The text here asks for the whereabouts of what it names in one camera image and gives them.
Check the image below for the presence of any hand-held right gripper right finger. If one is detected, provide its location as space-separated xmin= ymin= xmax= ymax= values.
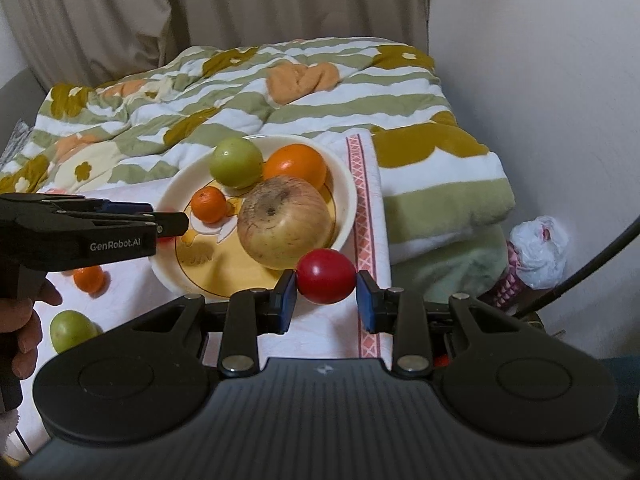
xmin=356 ymin=271 xmax=546 ymax=377

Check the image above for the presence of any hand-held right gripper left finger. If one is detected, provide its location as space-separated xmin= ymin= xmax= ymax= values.
xmin=102 ymin=269 xmax=298 ymax=378

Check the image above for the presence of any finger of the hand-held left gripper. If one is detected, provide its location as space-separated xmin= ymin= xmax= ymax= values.
xmin=125 ymin=211 xmax=190 ymax=237
xmin=100 ymin=200 xmax=154 ymax=215

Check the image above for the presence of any small mandarin orange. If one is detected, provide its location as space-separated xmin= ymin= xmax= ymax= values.
xmin=72 ymin=266 xmax=107 ymax=295
xmin=191 ymin=186 xmax=228 ymax=224

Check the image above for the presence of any cream bowl with cartoon print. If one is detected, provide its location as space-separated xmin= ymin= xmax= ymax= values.
xmin=150 ymin=134 xmax=357 ymax=297

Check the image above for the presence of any large yellow apple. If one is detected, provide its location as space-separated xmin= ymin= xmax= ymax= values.
xmin=236 ymin=176 xmax=333 ymax=271

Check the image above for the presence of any green apple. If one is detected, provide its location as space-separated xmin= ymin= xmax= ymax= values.
xmin=49 ymin=310 xmax=101 ymax=355
xmin=209 ymin=137 xmax=264 ymax=187

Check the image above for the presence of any large orange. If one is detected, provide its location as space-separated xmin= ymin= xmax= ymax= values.
xmin=262 ymin=144 xmax=328 ymax=192

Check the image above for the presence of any person's left hand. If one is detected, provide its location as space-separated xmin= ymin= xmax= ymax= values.
xmin=0 ymin=280 xmax=63 ymax=386

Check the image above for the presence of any pale green blanket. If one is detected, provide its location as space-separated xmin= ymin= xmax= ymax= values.
xmin=387 ymin=225 xmax=512 ymax=322

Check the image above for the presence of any pink floral tablecloth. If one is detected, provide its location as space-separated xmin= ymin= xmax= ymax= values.
xmin=0 ymin=130 xmax=393 ymax=461

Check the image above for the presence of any grey patterned pillow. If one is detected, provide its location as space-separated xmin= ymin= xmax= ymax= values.
xmin=0 ymin=117 xmax=34 ymax=172

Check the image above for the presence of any pink patterned cloth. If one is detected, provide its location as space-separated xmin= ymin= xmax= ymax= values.
xmin=487 ymin=240 xmax=527 ymax=312

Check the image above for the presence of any grey padded headboard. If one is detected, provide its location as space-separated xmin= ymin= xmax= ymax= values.
xmin=0 ymin=67 xmax=49 ymax=151

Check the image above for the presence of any white plastic bag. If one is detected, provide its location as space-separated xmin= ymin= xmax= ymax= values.
xmin=509 ymin=216 xmax=571 ymax=291

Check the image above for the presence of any green striped floral blanket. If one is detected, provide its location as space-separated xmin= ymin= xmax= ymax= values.
xmin=0 ymin=35 xmax=516 ymax=266

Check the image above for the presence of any beige curtain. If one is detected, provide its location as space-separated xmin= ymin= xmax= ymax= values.
xmin=0 ymin=0 xmax=432 ymax=92

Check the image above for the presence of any dark blue object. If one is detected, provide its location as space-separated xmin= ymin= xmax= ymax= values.
xmin=597 ymin=357 xmax=640 ymax=397

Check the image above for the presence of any black cable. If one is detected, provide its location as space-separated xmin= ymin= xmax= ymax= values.
xmin=515 ymin=220 xmax=640 ymax=319

